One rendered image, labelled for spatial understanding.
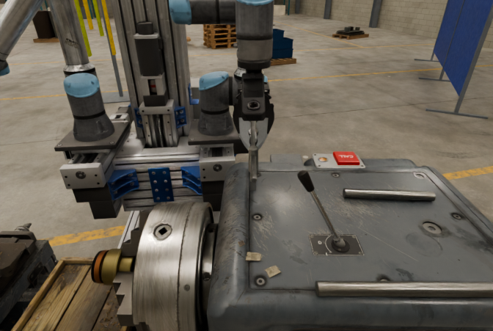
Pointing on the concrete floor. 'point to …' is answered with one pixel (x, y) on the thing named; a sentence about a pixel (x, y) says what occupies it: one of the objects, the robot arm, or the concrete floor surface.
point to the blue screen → (464, 27)
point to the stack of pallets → (219, 35)
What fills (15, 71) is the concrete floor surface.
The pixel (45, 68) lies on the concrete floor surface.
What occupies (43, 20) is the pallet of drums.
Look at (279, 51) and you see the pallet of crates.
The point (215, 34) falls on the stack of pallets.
